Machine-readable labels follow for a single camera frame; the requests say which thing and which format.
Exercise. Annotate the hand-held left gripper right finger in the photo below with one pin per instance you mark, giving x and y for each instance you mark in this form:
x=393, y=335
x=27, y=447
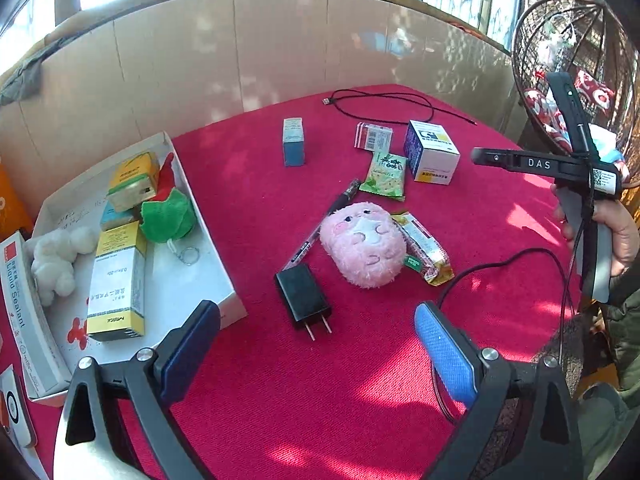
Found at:
x=445, y=355

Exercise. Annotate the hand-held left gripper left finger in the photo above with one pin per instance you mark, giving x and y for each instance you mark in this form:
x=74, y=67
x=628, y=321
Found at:
x=192, y=345

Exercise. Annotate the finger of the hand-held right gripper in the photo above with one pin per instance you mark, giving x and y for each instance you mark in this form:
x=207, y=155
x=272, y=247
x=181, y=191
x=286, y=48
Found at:
x=562, y=90
x=500, y=157

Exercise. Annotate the white cardboard tray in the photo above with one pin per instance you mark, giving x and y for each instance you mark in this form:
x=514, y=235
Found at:
x=200, y=285

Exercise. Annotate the purple white box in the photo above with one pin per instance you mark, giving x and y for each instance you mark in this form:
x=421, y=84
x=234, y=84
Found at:
x=435, y=160

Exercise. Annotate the yellow snack bar packet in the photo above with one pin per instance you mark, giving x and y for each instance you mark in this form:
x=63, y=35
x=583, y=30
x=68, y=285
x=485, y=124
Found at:
x=422, y=250

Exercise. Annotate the green cracker packet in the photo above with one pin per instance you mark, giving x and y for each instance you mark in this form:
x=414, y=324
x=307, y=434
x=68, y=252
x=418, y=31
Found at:
x=385, y=180

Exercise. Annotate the black charger plug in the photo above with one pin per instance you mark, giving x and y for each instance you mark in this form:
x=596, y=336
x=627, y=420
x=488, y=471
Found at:
x=302, y=292

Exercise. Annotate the small white striped box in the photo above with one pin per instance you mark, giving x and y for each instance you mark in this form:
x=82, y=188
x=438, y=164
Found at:
x=377, y=137

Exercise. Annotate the pink plush toy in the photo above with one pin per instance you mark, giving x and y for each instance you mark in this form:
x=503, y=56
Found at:
x=360, y=245

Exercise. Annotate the black pen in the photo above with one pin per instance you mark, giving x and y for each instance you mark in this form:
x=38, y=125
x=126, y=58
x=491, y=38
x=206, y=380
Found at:
x=340, y=202

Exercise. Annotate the blue white medicine box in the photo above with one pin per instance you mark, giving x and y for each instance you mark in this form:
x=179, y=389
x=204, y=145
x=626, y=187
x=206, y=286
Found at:
x=294, y=152

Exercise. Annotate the person's right forearm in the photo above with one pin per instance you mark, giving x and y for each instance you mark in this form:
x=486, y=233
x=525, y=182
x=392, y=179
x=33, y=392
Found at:
x=625, y=320

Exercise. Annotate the person's right hand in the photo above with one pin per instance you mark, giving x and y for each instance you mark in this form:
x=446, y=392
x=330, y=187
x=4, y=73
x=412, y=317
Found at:
x=625, y=235

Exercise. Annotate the red white patterned seat cushion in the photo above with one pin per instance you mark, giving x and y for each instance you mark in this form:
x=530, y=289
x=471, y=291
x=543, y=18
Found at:
x=542, y=115

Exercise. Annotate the red white patterned pillow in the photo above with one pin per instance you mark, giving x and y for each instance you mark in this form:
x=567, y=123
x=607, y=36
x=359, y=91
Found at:
x=595, y=90

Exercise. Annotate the hanging wicker chair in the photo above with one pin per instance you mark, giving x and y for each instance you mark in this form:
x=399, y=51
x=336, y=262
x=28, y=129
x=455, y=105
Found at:
x=530, y=35

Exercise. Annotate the light blue cloth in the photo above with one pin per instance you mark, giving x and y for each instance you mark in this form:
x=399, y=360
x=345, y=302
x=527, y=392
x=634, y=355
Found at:
x=607, y=142

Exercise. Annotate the long yellow white box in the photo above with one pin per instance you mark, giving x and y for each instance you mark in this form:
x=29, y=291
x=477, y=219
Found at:
x=117, y=285

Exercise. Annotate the green plush toy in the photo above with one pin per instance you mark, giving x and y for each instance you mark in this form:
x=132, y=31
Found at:
x=167, y=217

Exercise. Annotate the small teal box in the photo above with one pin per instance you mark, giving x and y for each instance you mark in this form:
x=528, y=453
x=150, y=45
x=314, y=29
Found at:
x=112, y=220

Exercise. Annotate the white plush toy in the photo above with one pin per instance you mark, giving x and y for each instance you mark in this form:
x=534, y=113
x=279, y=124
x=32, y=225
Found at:
x=55, y=260

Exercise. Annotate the long white sealant box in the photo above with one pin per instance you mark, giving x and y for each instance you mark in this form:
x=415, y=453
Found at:
x=30, y=325

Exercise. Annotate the person's green jacket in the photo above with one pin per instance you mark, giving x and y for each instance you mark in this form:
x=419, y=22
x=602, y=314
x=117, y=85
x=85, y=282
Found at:
x=600, y=435

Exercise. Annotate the yellow green box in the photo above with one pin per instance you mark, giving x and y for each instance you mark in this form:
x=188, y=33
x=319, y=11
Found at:
x=132, y=175

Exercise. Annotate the white orange box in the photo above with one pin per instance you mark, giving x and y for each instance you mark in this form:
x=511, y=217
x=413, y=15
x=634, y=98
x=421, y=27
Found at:
x=15, y=400

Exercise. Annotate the orange cup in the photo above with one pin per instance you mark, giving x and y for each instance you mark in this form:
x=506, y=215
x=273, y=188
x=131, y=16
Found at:
x=10, y=205

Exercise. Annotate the grey cloth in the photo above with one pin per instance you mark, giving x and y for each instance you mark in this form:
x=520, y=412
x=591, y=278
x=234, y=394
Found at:
x=30, y=70

